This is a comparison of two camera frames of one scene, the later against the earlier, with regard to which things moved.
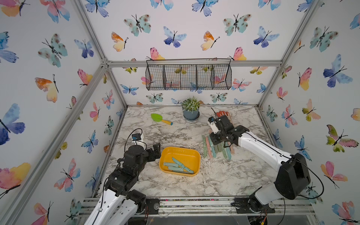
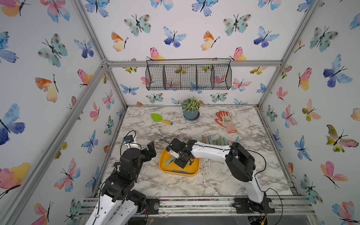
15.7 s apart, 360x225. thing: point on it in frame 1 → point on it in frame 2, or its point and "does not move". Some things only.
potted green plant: (191, 108) does not move
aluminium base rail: (218, 206) does not move
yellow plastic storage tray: (180, 161) does not move
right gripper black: (214, 141) → (180, 164)
